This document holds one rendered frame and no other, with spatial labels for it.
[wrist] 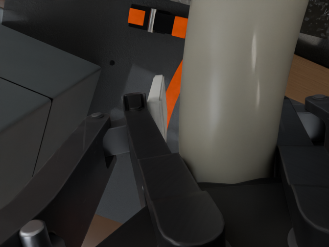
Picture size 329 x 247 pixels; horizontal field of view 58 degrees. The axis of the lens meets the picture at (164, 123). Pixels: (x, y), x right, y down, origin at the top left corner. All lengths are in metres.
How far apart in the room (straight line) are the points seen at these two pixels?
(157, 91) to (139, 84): 0.89
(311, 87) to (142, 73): 0.53
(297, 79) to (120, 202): 0.82
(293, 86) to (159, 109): 0.82
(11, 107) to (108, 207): 0.78
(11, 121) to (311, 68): 0.78
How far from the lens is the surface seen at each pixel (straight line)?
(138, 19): 1.01
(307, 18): 0.43
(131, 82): 1.06
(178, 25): 0.96
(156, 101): 0.15
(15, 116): 0.62
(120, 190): 1.26
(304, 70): 0.96
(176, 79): 1.03
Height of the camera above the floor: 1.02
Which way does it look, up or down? 68 degrees down
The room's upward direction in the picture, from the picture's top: 165 degrees counter-clockwise
